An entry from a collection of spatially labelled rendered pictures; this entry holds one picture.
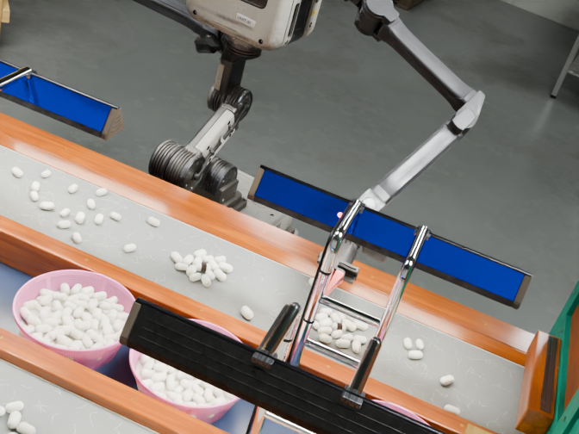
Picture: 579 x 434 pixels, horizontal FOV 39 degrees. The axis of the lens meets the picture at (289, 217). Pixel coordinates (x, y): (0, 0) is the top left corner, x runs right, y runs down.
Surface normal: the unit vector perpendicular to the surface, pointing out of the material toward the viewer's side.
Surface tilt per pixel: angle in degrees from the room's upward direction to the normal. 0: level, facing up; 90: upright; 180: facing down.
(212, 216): 0
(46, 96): 58
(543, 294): 0
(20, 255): 90
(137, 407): 0
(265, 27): 90
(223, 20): 90
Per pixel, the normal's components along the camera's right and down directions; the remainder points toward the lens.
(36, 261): -0.33, 0.44
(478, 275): -0.15, -0.07
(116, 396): 0.25, -0.82
